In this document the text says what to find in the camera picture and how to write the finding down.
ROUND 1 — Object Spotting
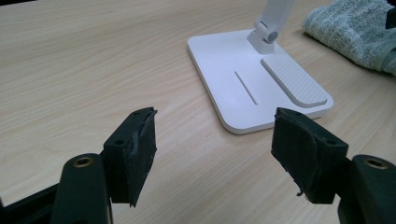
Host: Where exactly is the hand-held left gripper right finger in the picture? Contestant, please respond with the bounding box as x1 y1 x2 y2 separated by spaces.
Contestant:
271 107 349 204

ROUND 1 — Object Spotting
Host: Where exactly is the light green fluffy towel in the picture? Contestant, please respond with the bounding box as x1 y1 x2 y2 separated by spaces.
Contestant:
301 0 396 77

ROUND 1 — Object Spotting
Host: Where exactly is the white desk lamp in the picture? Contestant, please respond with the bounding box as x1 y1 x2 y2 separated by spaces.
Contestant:
186 0 334 135

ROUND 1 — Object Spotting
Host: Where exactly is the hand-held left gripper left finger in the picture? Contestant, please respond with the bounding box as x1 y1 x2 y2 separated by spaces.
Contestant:
102 106 158 208

